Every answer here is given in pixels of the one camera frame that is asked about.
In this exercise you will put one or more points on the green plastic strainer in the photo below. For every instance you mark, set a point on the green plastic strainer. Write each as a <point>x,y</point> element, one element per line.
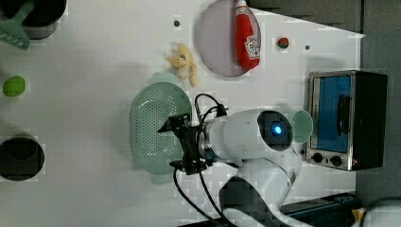
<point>153,105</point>

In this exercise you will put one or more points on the black round pot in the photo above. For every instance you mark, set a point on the black round pot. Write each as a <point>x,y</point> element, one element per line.
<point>21,158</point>

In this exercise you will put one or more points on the grey round plate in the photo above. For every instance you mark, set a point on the grey round plate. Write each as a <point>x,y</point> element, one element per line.
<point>216,38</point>

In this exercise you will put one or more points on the green plastic spatula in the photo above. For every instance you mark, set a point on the green plastic spatula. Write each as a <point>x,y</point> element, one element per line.
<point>11,30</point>

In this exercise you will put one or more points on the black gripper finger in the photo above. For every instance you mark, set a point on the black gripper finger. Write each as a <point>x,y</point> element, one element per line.
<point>179,164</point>
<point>166,127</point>

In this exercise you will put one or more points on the yellow plush banana peel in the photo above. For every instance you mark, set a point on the yellow plush banana peel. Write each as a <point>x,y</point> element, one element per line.
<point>184,64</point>

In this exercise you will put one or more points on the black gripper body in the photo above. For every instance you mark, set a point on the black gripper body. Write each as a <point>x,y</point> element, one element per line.
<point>187,135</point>

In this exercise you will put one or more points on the green lime toy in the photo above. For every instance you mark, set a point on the green lime toy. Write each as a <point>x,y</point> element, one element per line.
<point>14,86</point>

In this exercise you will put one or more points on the green plastic cup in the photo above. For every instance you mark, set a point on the green plastic cup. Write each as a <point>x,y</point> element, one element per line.
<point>302,126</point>

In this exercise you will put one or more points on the black pot top left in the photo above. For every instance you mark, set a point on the black pot top left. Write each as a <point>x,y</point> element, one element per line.
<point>42,21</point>

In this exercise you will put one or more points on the red plush ketchup bottle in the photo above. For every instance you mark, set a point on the red plush ketchup bottle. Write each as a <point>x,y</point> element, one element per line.
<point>246,44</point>

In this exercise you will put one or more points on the silver toaster oven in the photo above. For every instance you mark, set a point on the silver toaster oven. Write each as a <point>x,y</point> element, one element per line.
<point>348,109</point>

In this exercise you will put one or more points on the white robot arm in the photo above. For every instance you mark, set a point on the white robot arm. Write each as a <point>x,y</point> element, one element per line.
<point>259,142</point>

